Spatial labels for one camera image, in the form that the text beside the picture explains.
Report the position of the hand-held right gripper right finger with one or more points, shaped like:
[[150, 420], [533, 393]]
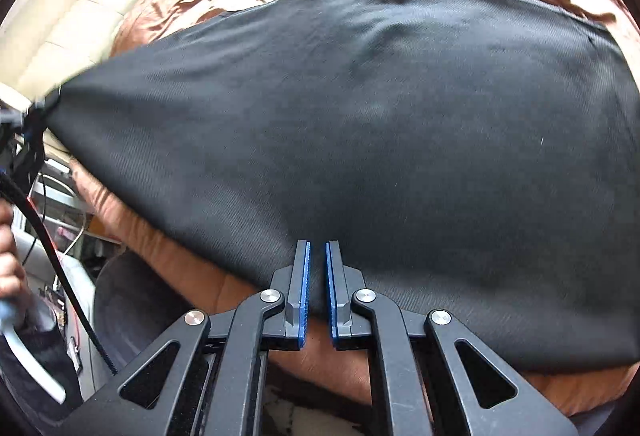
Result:
[[332, 296]]

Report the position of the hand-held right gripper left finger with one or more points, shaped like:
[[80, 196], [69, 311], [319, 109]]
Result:
[[302, 296]]

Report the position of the cream padded headboard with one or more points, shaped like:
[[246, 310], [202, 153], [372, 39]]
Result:
[[75, 25]]

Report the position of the dark grey tank top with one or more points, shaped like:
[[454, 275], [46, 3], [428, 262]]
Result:
[[350, 140]]

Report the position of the person's left hand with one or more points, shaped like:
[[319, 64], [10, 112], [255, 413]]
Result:
[[9, 266]]

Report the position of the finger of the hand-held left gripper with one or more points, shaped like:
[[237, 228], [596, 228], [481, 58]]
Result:
[[45, 113]]

